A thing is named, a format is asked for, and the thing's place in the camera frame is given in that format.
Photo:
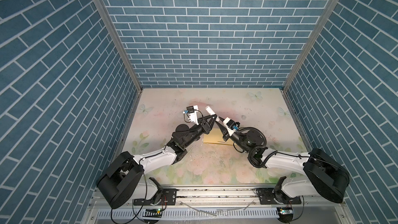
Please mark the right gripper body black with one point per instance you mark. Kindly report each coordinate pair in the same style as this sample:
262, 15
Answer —
240, 141

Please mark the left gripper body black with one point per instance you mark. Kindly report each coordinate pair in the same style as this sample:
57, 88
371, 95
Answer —
195, 132

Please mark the white glue stick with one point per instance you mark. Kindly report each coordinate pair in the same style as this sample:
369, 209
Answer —
211, 112

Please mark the yellow envelope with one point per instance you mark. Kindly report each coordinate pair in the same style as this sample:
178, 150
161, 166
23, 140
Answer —
216, 139

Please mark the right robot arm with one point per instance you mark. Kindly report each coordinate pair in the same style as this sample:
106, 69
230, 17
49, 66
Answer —
320, 175

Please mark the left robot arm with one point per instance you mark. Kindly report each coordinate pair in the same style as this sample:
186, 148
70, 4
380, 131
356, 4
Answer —
126, 179

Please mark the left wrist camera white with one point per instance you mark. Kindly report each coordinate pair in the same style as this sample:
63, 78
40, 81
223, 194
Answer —
190, 114

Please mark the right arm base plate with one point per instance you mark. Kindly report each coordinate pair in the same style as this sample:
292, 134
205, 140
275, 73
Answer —
269, 196

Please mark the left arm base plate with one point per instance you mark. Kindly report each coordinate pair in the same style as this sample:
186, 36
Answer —
163, 197

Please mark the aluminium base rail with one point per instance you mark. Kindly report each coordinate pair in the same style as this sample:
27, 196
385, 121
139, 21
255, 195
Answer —
228, 196

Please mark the left corner aluminium post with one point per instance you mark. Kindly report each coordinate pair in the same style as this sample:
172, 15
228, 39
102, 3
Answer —
102, 11

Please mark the corner aluminium post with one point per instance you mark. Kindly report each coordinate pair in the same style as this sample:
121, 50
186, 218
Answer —
102, 11
329, 7

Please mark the right corner aluminium post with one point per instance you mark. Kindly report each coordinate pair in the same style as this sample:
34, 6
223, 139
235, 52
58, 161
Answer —
329, 7

